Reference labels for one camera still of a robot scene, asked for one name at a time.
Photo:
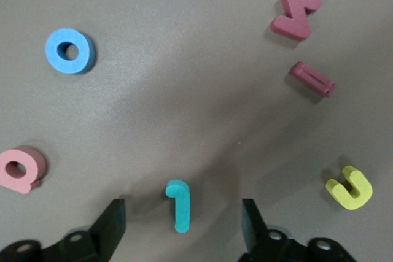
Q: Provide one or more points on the brown paper table cover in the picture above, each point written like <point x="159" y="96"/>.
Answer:
<point x="184" y="105"/>

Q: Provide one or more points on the dark red foam letter z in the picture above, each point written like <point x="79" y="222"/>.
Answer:
<point x="294" y="22"/>

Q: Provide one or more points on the dark red foam bar letter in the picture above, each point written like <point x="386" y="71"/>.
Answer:
<point x="310" y="76"/>

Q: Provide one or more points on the pink foam letter a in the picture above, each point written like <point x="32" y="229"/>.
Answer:
<point x="9" y="180"/>

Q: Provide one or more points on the yellow foam letter u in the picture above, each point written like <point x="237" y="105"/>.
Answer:
<point x="353" y="200"/>

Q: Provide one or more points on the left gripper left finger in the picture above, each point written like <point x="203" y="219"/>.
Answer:
<point x="101" y="240"/>

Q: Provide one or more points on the blue foam letter o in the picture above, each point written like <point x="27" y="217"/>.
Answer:
<point x="53" y="59"/>

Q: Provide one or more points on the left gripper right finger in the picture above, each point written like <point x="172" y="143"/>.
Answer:
<point x="261" y="243"/>

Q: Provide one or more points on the teal foam letter l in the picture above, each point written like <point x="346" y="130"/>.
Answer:
<point x="182" y="210"/>

